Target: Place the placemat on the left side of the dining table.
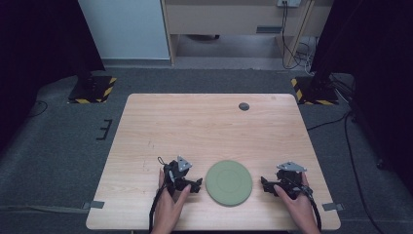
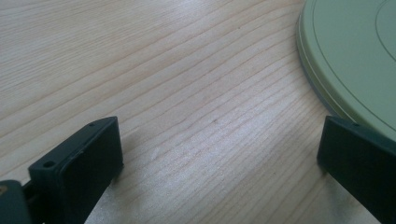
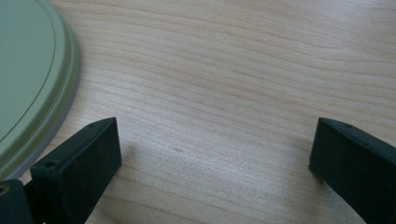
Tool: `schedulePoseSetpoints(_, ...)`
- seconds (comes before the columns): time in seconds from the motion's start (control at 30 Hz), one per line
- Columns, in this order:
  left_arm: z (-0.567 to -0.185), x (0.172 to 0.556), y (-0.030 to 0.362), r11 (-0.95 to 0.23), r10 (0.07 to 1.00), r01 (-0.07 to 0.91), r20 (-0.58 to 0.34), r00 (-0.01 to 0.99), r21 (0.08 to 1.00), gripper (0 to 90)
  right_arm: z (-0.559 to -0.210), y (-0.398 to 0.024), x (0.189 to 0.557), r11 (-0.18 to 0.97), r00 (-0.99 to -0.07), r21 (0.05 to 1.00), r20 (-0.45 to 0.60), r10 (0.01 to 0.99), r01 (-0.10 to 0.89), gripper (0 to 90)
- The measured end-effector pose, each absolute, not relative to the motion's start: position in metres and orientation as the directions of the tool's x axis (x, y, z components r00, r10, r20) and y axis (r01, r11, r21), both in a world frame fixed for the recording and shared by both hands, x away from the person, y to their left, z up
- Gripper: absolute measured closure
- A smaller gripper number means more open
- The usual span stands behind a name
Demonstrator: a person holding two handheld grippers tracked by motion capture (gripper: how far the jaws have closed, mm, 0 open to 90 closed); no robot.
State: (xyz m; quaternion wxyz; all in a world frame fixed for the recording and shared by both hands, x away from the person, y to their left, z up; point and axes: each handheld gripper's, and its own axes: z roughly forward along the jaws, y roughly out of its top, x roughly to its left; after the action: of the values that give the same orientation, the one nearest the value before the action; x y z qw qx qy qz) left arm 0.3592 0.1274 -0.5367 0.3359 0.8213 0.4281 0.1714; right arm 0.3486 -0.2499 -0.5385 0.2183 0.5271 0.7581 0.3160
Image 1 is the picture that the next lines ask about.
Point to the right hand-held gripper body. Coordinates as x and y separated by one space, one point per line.
290 182

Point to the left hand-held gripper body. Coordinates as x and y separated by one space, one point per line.
175 175

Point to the green round plate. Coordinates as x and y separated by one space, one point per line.
229 182

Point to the person's right hand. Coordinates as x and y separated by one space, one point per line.
302 208

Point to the person's left hand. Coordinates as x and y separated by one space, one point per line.
168 211

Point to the grey tape piece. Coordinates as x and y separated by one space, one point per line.
332 206
94 204

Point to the grey round table grommet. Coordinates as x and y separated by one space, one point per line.
244 106

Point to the black stand base striped edge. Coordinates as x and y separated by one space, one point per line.
92 91
313 92

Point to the black curtain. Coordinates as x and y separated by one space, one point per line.
376 65
39 48

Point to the white panel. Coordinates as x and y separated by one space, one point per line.
123 29

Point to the light wooden desk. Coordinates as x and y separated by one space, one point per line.
227 19

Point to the grey power strip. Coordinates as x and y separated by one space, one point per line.
289 2

